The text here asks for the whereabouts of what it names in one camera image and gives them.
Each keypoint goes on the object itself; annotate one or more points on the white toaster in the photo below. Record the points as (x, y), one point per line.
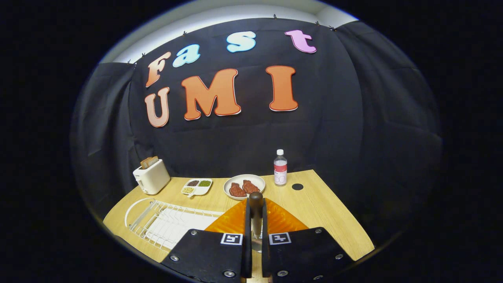
(153, 179)

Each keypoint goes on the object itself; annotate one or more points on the white plate with meat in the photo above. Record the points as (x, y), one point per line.
(243, 177)

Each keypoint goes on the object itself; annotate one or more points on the clear plastic water bottle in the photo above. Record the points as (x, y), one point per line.
(280, 169)

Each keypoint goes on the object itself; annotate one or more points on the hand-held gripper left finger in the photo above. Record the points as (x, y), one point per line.
(247, 251)

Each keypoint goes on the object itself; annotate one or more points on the toast slices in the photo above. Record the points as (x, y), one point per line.
(149, 162)

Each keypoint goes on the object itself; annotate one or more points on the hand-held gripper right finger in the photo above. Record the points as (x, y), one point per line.
(265, 255)

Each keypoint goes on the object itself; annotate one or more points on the white divided condiment dish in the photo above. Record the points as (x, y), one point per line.
(197, 190)

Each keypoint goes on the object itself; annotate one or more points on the red meat slice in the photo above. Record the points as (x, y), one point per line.
(251, 186)
(237, 190)

